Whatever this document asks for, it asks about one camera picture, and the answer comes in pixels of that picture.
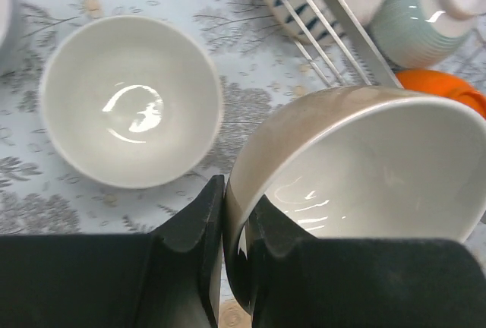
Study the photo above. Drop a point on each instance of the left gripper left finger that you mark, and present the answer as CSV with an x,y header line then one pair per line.
x,y
169,277

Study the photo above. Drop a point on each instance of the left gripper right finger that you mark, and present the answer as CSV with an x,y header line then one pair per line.
x,y
298,280

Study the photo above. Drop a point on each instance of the beige bowl with gold pattern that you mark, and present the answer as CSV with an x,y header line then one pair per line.
x,y
361,161

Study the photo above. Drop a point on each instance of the beige plain bowl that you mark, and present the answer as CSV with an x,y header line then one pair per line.
x,y
131,101

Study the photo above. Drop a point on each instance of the floral table mat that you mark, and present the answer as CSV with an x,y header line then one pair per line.
x,y
345,208

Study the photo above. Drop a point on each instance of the orange bowl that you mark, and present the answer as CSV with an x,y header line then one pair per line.
x,y
442,84

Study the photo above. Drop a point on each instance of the pale green ribbed bowl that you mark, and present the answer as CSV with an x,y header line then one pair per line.
x,y
421,33

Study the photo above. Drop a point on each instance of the wire dish rack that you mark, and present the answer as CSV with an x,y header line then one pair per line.
x,y
331,36

